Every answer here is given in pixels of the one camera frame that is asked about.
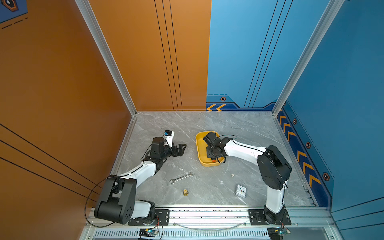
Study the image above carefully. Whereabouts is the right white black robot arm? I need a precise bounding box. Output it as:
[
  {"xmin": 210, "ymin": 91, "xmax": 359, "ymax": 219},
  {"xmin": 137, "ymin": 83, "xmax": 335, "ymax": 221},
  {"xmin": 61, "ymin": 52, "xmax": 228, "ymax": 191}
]
[{"xmin": 196, "ymin": 132, "xmax": 292, "ymax": 225}]

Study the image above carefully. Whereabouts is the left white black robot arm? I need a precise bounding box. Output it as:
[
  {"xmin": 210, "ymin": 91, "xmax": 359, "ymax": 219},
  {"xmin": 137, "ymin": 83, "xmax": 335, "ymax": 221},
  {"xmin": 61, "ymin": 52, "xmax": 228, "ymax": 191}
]
[{"xmin": 94, "ymin": 137, "xmax": 187, "ymax": 225}]

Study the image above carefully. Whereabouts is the yellow plastic bin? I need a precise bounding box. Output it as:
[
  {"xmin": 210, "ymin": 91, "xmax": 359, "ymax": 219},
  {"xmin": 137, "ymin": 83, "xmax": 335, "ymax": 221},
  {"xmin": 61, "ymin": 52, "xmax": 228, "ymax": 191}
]
[{"xmin": 196, "ymin": 131, "xmax": 226, "ymax": 167}]

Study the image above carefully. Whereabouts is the silver open-end wrench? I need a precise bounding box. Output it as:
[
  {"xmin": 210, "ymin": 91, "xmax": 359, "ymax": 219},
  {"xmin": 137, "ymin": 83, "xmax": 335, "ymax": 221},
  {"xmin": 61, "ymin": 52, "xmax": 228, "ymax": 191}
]
[{"xmin": 170, "ymin": 172, "xmax": 195, "ymax": 185}]

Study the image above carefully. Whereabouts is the small white square clock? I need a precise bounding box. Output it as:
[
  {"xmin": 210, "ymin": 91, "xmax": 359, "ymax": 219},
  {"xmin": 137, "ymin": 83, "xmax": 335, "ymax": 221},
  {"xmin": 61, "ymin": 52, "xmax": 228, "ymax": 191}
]
[{"xmin": 235, "ymin": 185, "xmax": 247, "ymax": 198}]

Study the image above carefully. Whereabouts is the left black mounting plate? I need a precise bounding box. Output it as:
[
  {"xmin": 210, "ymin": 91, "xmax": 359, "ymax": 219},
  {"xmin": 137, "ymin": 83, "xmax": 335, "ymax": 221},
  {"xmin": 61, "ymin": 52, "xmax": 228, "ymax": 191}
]
[{"xmin": 128, "ymin": 209, "xmax": 170, "ymax": 227}]

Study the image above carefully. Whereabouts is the black mounting plate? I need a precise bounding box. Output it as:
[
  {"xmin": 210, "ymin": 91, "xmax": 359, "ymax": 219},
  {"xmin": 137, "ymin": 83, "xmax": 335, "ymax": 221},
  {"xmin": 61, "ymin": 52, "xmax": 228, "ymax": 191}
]
[
  {"xmin": 248, "ymin": 208, "xmax": 292, "ymax": 226},
  {"xmin": 128, "ymin": 209, "xmax": 170, "ymax": 227}
]

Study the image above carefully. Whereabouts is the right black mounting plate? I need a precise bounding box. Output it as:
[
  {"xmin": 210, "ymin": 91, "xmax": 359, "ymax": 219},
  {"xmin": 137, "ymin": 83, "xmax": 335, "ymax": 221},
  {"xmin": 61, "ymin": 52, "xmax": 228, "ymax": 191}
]
[{"xmin": 248, "ymin": 208, "xmax": 292, "ymax": 226}]

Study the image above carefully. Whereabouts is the left circuit board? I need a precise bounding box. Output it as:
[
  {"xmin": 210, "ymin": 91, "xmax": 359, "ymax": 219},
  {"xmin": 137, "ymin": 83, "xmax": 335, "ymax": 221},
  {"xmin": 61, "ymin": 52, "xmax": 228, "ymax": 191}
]
[{"xmin": 138, "ymin": 228, "xmax": 159, "ymax": 240}]

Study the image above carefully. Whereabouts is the circuit board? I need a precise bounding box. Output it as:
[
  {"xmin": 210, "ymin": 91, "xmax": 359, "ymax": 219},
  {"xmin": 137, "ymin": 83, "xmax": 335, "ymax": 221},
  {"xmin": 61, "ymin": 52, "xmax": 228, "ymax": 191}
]
[
  {"xmin": 138, "ymin": 228, "xmax": 159, "ymax": 240},
  {"xmin": 267, "ymin": 228, "xmax": 290, "ymax": 240}
]

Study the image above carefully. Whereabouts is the right circuit board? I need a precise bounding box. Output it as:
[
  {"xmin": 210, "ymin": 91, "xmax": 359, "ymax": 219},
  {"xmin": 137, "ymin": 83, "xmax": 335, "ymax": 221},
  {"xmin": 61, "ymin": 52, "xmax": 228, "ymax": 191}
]
[{"xmin": 267, "ymin": 228, "xmax": 290, "ymax": 240}]

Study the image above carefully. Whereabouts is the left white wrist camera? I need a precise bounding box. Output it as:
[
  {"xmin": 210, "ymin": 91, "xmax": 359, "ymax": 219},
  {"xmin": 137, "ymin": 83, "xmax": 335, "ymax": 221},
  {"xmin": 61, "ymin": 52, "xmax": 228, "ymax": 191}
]
[{"xmin": 163, "ymin": 130, "xmax": 175, "ymax": 147}]

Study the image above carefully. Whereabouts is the aluminium front rail frame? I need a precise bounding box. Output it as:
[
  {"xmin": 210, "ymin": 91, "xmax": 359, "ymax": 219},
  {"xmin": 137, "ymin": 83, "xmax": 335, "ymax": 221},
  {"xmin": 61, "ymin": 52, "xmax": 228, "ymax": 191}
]
[{"xmin": 80, "ymin": 206, "xmax": 343, "ymax": 240}]

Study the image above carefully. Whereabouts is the left aluminium corner post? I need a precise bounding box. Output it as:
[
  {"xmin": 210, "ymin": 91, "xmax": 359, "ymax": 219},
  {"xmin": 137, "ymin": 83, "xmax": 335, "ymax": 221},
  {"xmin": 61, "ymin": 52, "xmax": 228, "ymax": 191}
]
[{"xmin": 74, "ymin": 0, "xmax": 138, "ymax": 117}]

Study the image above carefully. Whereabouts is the aluminium corner post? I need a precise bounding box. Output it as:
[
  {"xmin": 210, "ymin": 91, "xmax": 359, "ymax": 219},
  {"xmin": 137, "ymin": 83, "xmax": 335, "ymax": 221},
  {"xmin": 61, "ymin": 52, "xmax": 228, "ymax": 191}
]
[
  {"xmin": 74, "ymin": 0, "xmax": 138, "ymax": 117},
  {"xmin": 272, "ymin": 0, "xmax": 345, "ymax": 117}
]

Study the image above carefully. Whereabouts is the right aluminium corner post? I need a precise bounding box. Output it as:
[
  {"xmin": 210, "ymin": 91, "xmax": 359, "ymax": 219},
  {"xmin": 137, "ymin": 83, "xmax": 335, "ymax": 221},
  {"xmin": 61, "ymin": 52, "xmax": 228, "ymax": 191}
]
[{"xmin": 272, "ymin": 0, "xmax": 345, "ymax": 117}]

